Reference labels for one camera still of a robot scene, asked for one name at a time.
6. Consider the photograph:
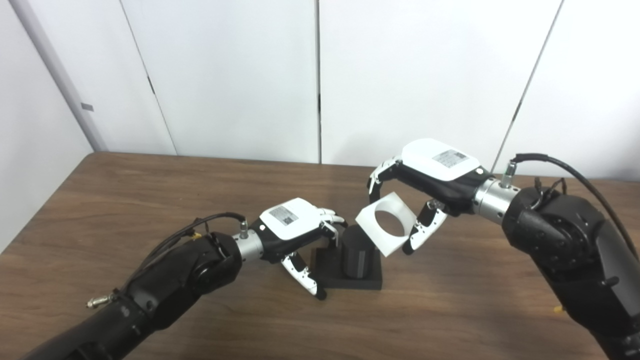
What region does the black peg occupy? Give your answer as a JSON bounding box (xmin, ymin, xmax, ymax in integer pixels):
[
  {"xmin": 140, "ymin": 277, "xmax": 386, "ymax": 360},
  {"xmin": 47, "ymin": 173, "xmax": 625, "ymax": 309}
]
[{"xmin": 310, "ymin": 224, "xmax": 384, "ymax": 291}]

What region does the white square piece with hole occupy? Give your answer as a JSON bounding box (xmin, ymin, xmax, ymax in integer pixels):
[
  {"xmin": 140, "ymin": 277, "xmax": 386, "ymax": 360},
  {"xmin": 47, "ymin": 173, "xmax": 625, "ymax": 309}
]
[{"xmin": 354, "ymin": 192, "xmax": 419, "ymax": 258}]

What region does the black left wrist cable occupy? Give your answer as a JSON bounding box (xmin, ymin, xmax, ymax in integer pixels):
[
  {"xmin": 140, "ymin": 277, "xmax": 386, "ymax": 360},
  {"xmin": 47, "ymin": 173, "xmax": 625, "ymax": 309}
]
[{"xmin": 125, "ymin": 212, "xmax": 248, "ymax": 296}]

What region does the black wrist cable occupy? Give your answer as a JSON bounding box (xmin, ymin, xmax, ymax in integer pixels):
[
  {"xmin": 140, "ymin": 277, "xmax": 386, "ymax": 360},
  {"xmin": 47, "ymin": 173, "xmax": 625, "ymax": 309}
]
[
  {"xmin": 505, "ymin": 153, "xmax": 640, "ymax": 251},
  {"xmin": 125, "ymin": 212, "xmax": 248, "ymax": 296}
]

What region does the white and black right hand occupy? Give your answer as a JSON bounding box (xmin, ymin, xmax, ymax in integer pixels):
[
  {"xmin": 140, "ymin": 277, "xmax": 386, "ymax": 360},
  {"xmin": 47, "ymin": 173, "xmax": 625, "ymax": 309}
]
[{"xmin": 367, "ymin": 138, "xmax": 493, "ymax": 256}]

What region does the white and black left hand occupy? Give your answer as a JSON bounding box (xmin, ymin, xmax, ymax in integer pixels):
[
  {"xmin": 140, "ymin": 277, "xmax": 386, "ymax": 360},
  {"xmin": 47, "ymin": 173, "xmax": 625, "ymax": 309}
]
[{"xmin": 248, "ymin": 197, "xmax": 349, "ymax": 302}]

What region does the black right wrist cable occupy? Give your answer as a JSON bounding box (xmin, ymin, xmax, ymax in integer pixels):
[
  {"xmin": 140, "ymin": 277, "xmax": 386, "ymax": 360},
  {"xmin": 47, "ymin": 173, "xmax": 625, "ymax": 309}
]
[{"xmin": 505, "ymin": 153, "xmax": 640, "ymax": 251}]

